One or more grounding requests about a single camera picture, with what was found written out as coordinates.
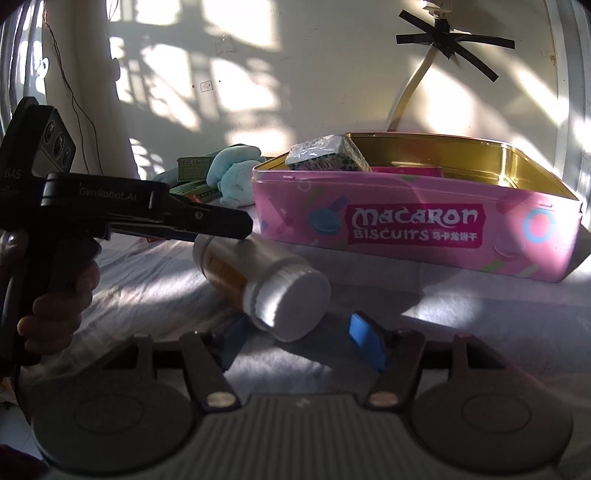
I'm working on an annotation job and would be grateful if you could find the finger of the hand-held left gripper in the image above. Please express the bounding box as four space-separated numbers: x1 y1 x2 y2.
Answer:
157 194 254 240
111 219 197 241

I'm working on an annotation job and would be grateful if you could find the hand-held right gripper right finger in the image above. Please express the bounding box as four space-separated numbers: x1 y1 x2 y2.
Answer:
349 312 499 411

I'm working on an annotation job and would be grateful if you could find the person's left hand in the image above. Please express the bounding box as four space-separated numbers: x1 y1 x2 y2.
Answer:
17 261 101 354

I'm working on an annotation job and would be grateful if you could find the thin black wire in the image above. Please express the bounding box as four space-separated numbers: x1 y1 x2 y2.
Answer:
44 0 100 174

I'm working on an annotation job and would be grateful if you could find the white bottle with orange label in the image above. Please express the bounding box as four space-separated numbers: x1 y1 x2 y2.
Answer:
193 233 332 343

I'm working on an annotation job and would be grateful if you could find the black tape cross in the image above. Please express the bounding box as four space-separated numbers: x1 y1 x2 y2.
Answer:
396 9 515 83

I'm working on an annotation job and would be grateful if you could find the silver and green packet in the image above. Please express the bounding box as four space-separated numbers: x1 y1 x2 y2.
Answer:
285 134 372 172

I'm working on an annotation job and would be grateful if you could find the green cardboard box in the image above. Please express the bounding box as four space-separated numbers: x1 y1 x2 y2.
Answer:
168 181 222 204
177 155 218 183

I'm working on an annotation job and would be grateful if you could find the light blue plush toy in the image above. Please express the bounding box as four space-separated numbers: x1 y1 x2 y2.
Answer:
152 144 266 207

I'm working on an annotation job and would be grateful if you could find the flat pink box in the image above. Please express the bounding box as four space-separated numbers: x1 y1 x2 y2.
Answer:
372 166 445 178

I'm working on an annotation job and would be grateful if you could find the pink biscuit tin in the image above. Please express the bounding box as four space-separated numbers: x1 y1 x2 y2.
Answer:
252 132 581 283

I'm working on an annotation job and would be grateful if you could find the striped bed sheet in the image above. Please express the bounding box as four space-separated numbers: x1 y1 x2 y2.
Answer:
0 198 591 480

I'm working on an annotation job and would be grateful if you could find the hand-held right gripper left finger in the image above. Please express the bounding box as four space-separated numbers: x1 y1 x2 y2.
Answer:
111 318 252 411

